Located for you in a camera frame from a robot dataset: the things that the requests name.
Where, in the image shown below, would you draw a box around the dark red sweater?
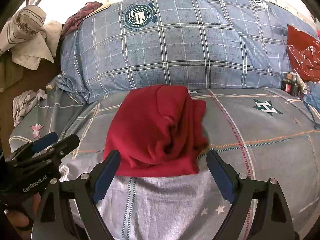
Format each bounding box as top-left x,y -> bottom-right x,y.
103,85 -> 208,177

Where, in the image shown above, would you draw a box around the person's left hand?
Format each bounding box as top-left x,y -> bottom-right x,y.
4,193 -> 41,239

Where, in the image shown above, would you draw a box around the crumpled grey white cloth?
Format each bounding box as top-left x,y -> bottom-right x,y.
12,89 -> 47,127

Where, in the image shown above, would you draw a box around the grey plaid bed quilt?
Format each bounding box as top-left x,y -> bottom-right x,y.
9,87 -> 319,239

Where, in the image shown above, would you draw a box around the beige cloth pile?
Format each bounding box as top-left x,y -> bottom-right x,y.
1,5 -> 62,70

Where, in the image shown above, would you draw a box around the dark small bottles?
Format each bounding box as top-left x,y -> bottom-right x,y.
280,72 -> 303,96

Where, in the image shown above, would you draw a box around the maroon patterned cloth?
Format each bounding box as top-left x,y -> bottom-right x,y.
60,2 -> 103,38

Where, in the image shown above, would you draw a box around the red plastic bag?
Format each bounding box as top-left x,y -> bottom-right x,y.
287,25 -> 320,82

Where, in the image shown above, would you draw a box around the blue plaid pillow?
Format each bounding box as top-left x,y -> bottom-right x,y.
55,0 -> 318,104

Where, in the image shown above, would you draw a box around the blue cloth with cord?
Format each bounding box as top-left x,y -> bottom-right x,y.
300,81 -> 319,129

